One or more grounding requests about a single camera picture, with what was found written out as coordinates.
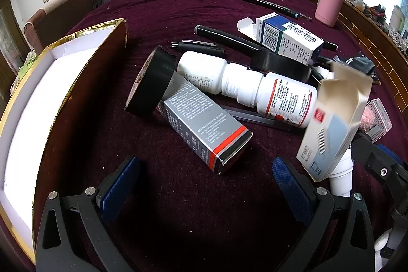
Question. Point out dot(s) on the short thin pen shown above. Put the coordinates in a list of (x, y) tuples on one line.
[(305, 16)]

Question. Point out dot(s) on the white and light-blue carton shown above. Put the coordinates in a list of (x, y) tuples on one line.
[(328, 135)]

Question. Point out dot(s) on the black snack packet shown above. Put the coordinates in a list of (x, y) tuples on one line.
[(360, 65)]

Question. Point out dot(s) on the white bottle with red label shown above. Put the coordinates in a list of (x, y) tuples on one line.
[(287, 96)]

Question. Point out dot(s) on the small pale printed box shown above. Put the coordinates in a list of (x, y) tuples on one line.
[(381, 119)]

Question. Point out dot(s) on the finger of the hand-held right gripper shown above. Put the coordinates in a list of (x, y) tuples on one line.
[(379, 163)]

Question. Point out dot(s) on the brown armchair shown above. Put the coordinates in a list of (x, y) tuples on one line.
[(63, 20)]

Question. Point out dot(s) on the silver carton with red stripe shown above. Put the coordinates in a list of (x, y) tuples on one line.
[(204, 128)]

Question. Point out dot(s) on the black tape roll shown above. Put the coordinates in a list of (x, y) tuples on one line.
[(277, 63), (153, 84)]

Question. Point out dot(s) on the black pen with clip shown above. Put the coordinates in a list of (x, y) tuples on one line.
[(197, 45)]

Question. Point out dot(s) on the gold-rimmed white box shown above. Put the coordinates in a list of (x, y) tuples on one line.
[(47, 131)]

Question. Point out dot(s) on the plain white pill bottle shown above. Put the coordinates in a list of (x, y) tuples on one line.
[(200, 71)]

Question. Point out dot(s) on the white and blue barcode carton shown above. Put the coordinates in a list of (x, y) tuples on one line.
[(287, 39)]

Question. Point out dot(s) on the green patterned cloth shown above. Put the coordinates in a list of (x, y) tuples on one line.
[(25, 68)]

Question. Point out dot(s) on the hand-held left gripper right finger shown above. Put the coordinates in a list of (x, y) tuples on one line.
[(290, 186)]

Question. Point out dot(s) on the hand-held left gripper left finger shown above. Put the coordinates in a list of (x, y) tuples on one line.
[(119, 182)]

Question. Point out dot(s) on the pink fluffy puff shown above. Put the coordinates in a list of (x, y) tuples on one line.
[(366, 120)]

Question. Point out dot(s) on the maroon tablecloth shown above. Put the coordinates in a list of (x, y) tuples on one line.
[(191, 211)]

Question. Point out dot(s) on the wooden cabinet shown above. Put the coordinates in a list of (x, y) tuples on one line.
[(376, 45)]

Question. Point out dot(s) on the person's right hand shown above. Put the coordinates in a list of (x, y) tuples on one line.
[(395, 237)]

